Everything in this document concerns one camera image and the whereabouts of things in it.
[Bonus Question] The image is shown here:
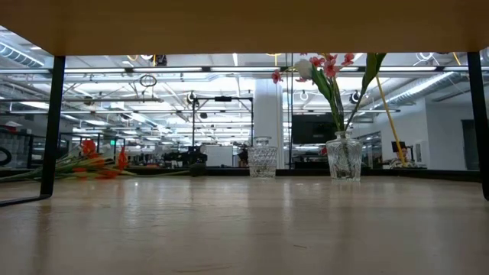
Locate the embossed glass vase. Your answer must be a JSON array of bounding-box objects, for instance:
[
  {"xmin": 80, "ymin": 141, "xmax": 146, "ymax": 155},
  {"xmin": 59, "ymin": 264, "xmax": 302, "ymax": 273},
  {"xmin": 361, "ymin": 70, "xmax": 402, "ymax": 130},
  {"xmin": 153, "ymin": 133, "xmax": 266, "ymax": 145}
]
[{"xmin": 325, "ymin": 131, "xmax": 364, "ymax": 183}]

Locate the pink artificial flower bunch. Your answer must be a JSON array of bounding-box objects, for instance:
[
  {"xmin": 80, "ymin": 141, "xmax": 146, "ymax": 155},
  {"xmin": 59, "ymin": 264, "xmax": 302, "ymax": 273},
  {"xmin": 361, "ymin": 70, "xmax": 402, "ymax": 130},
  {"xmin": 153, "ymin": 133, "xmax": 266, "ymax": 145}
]
[{"xmin": 270, "ymin": 52, "xmax": 356, "ymax": 133}]

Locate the black frame station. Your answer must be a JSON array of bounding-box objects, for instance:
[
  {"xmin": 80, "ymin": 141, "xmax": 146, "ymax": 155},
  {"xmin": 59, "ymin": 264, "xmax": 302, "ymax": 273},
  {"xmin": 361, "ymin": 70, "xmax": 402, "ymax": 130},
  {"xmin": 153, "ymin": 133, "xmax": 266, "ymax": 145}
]
[{"xmin": 190, "ymin": 95, "xmax": 255, "ymax": 148}]

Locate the black wall monitor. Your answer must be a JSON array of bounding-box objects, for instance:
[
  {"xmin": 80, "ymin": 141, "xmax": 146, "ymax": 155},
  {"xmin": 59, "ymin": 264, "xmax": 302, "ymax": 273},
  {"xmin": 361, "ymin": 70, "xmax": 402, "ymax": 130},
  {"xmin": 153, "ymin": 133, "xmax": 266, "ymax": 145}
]
[{"xmin": 291, "ymin": 113, "xmax": 340, "ymax": 145}]

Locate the wooden shelf with black legs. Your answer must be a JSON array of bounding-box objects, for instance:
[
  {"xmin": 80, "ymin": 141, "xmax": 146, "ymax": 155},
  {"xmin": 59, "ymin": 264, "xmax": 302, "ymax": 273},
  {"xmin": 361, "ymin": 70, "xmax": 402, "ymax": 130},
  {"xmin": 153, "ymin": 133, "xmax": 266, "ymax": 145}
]
[{"xmin": 0, "ymin": 0, "xmax": 489, "ymax": 208}]

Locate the diamond-cut glass vase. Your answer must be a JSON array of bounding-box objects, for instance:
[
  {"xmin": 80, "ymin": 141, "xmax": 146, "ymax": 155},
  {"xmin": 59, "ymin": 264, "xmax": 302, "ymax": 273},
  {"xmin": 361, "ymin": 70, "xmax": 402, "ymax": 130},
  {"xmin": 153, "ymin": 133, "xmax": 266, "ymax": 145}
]
[{"xmin": 247, "ymin": 136, "xmax": 279, "ymax": 179}]

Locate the person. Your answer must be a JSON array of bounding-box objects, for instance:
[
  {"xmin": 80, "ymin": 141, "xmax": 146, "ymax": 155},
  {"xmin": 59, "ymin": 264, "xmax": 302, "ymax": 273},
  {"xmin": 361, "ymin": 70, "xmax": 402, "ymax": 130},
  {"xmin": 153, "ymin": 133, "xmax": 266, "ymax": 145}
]
[{"xmin": 388, "ymin": 146, "xmax": 416, "ymax": 170}]

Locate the yellow cable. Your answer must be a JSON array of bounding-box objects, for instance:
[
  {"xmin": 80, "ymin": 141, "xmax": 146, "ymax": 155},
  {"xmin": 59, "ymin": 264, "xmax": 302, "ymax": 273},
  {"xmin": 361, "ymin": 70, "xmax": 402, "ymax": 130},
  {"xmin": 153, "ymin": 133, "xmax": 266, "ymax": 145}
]
[{"xmin": 375, "ymin": 74, "xmax": 407, "ymax": 166}]

